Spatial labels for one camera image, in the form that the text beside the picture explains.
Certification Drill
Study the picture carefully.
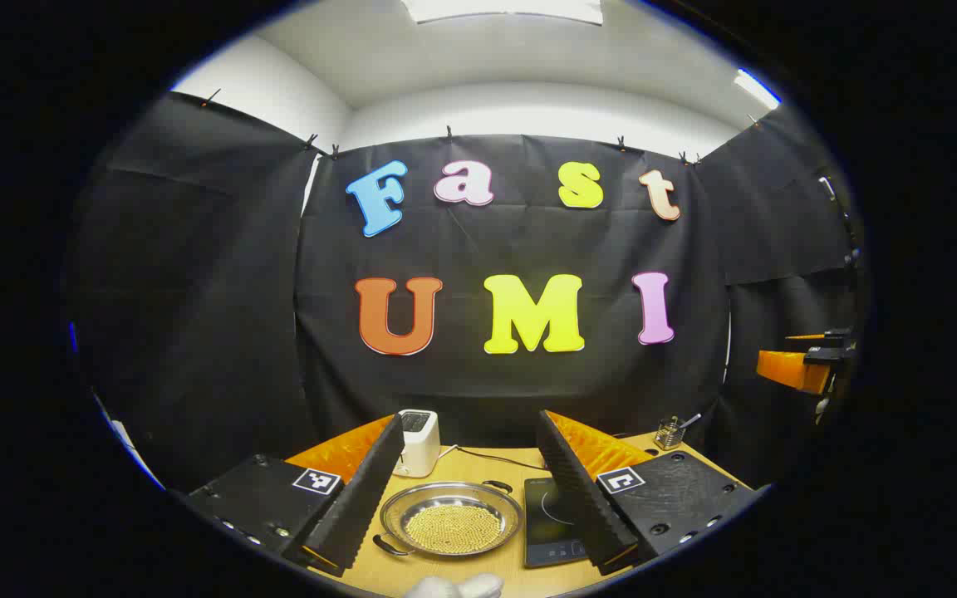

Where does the black power cable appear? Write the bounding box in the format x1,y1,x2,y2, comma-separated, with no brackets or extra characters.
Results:
454,445,550,472

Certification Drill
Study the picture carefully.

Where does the white fluffy object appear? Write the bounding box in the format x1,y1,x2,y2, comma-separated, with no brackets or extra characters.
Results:
402,573,504,598

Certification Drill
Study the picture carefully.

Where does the rectangular ceiling light panel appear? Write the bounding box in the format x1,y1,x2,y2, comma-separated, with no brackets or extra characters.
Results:
402,0,604,24

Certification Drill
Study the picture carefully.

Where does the white toaster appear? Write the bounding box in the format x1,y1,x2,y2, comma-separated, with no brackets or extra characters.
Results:
394,409,441,478

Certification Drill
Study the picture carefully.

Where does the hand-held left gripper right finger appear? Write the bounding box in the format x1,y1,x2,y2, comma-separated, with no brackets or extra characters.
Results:
537,409,766,576

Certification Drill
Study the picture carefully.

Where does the steel pot with black handles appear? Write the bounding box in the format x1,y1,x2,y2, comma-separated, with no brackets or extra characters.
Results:
372,479,525,559

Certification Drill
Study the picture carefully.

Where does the pile of soybeans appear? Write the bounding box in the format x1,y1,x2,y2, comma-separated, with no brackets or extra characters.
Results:
404,504,503,555

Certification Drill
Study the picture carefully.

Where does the black induction cooktop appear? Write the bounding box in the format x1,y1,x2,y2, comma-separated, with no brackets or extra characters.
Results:
523,477,591,569

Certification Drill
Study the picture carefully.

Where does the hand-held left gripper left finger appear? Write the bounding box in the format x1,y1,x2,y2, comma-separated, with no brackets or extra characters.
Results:
188,413,406,578

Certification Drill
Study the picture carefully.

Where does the small wire basket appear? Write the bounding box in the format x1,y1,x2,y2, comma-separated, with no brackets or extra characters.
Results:
655,413,702,451

